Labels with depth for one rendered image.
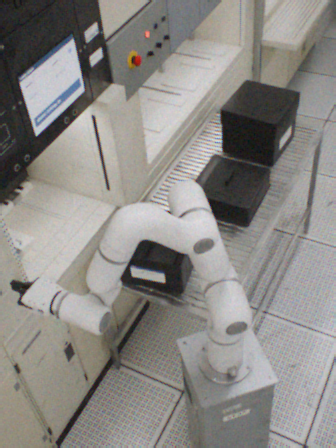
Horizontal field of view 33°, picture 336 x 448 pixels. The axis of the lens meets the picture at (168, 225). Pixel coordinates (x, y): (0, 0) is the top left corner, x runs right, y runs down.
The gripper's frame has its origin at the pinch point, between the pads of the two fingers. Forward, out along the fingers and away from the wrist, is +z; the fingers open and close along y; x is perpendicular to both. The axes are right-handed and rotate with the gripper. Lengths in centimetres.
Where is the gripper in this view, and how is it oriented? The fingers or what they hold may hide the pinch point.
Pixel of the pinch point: (17, 286)
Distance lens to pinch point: 176.7
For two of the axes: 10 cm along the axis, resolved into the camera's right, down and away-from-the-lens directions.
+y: 4.6, -6.6, 6.0
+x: -0.8, -7.0, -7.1
